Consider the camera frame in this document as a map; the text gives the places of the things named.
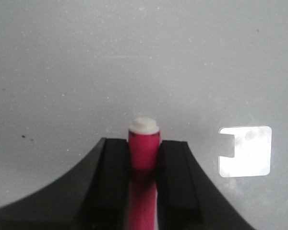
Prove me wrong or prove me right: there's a pink marker pen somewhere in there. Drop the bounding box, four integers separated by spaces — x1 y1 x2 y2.
126 117 160 230

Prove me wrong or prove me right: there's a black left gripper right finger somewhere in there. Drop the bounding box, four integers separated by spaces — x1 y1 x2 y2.
156 140 253 230

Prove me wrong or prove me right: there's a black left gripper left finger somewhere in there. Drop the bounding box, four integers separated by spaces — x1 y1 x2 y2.
0 138 130 230

